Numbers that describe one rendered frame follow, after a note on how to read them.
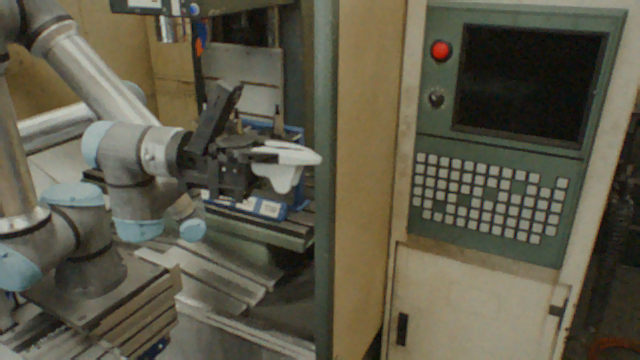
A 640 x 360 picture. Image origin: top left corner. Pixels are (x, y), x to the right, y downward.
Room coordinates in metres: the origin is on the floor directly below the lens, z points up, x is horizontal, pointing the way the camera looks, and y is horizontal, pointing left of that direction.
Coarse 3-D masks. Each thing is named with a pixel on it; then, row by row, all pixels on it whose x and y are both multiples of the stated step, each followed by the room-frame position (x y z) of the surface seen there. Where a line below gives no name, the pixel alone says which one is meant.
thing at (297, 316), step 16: (288, 256) 1.73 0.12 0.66; (304, 256) 1.67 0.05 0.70; (288, 272) 1.56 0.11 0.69; (304, 272) 1.52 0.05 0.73; (288, 288) 1.42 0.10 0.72; (304, 288) 1.38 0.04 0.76; (256, 304) 1.38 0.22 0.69; (272, 304) 1.34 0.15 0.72; (288, 304) 1.30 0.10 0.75; (304, 304) 1.27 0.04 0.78; (272, 320) 1.32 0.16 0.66; (288, 320) 1.29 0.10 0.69; (304, 320) 1.26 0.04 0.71; (304, 336) 1.26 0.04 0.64
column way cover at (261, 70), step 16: (208, 48) 2.51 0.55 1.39; (224, 48) 2.46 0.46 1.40; (240, 48) 2.42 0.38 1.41; (256, 48) 2.37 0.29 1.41; (208, 64) 2.51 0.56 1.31; (224, 64) 2.46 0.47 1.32; (240, 64) 2.42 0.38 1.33; (256, 64) 2.38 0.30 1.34; (272, 64) 2.33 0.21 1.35; (208, 80) 2.52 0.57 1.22; (240, 80) 2.42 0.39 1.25; (256, 80) 2.38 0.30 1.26; (272, 80) 2.33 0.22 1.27; (208, 96) 2.53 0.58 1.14; (256, 96) 2.39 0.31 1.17; (272, 96) 2.34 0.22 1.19; (240, 112) 2.43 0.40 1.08; (256, 112) 2.39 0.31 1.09; (272, 112) 2.35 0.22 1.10
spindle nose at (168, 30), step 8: (152, 16) 2.02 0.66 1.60; (160, 24) 1.98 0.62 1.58; (168, 24) 1.97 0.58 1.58; (176, 24) 1.98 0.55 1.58; (184, 24) 1.99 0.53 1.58; (192, 24) 2.04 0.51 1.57; (160, 32) 1.98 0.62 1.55; (168, 32) 1.97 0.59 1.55; (176, 32) 1.97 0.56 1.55; (184, 32) 1.99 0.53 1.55; (192, 32) 2.03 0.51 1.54; (160, 40) 1.98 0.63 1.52; (168, 40) 1.97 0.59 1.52; (176, 40) 1.97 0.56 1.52; (184, 40) 1.99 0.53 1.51
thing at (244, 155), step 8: (232, 152) 0.59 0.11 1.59; (240, 152) 0.59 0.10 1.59; (248, 152) 0.59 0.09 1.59; (256, 152) 0.59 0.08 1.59; (264, 152) 0.59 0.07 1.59; (240, 160) 0.59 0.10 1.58; (248, 160) 0.58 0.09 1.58; (256, 160) 0.58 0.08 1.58; (264, 160) 0.59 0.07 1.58; (272, 160) 0.59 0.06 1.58
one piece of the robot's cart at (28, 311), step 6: (24, 306) 0.90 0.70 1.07; (30, 306) 0.90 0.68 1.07; (36, 306) 0.90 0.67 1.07; (12, 312) 0.88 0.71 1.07; (18, 312) 0.88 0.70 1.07; (24, 312) 0.88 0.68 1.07; (30, 312) 0.88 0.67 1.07; (36, 312) 0.88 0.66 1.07; (18, 318) 0.86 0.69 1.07; (24, 318) 0.86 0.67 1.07; (30, 318) 0.86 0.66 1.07; (18, 324) 0.85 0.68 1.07; (0, 336) 0.80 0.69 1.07
